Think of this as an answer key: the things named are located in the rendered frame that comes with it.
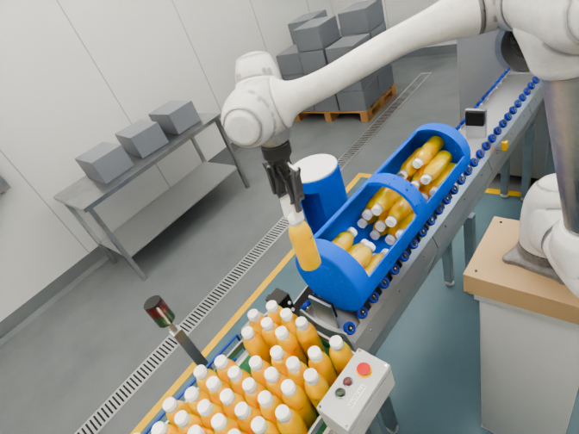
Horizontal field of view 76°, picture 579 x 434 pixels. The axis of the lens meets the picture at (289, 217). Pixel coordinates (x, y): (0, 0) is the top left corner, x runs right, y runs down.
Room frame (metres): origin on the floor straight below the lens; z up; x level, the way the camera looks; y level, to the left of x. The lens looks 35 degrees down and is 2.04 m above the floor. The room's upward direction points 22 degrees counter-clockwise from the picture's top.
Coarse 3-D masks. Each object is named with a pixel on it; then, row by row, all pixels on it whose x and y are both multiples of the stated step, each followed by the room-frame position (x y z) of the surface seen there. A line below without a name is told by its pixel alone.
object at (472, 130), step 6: (468, 108) 1.68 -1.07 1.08; (474, 108) 1.66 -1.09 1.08; (480, 108) 1.64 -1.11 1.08; (486, 108) 1.61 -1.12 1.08; (468, 114) 1.66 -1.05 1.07; (474, 114) 1.63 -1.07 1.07; (480, 114) 1.61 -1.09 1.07; (486, 114) 1.61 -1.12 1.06; (468, 120) 1.66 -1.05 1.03; (474, 120) 1.63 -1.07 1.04; (480, 120) 1.61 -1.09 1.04; (486, 120) 1.61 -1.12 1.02; (468, 126) 1.67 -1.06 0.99; (474, 126) 1.65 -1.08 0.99; (480, 126) 1.61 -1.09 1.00; (486, 126) 1.61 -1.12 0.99; (468, 132) 1.67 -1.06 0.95; (474, 132) 1.65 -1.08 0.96; (480, 132) 1.62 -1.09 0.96; (486, 132) 1.61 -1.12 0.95
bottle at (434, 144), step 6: (432, 138) 1.39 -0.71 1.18; (438, 138) 1.38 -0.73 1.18; (426, 144) 1.36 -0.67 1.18; (432, 144) 1.35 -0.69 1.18; (438, 144) 1.35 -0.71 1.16; (420, 150) 1.33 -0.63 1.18; (426, 150) 1.32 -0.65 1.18; (432, 150) 1.32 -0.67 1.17; (438, 150) 1.33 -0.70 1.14; (420, 156) 1.30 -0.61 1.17; (426, 156) 1.29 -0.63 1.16; (432, 156) 1.30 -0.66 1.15; (426, 162) 1.29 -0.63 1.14
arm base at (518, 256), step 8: (520, 248) 0.72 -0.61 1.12; (504, 256) 0.74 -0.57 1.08; (512, 256) 0.72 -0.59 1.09; (520, 256) 0.71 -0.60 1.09; (528, 256) 0.68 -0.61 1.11; (536, 256) 0.67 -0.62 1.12; (520, 264) 0.69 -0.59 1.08; (528, 264) 0.68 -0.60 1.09; (536, 264) 0.66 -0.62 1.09; (544, 264) 0.65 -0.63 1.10; (536, 272) 0.65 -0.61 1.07; (544, 272) 0.64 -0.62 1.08; (552, 272) 0.62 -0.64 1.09; (560, 280) 0.60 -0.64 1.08
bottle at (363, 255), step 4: (360, 248) 0.96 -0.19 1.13; (364, 248) 0.95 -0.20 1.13; (368, 248) 0.95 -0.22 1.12; (352, 252) 0.96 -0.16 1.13; (356, 252) 0.94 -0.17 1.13; (360, 252) 0.94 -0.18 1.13; (364, 252) 0.93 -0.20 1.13; (368, 252) 0.93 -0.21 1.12; (372, 252) 0.96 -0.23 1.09; (352, 256) 0.93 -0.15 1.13; (356, 256) 0.93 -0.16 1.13; (360, 256) 0.92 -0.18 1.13; (364, 256) 0.92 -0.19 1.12; (368, 256) 0.92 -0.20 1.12; (360, 260) 0.91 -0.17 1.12; (364, 260) 0.91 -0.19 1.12; (368, 260) 0.92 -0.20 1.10; (364, 264) 0.90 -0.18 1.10; (364, 268) 0.91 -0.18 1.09
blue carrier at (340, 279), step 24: (408, 144) 1.50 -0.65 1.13; (456, 144) 1.28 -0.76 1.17; (384, 168) 1.37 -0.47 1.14; (456, 168) 1.21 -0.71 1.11; (360, 192) 1.16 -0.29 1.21; (408, 192) 1.07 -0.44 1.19; (336, 216) 1.07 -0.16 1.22; (360, 240) 1.15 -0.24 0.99; (384, 240) 1.13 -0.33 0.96; (408, 240) 0.97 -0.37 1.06; (336, 264) 0.85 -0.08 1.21; (360, 264) 0.85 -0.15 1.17; (384, 264) 0.88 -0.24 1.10; (312, 288) 0.98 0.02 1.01; (336, 288) 0.87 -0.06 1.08; (360, 288) 0.80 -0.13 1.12
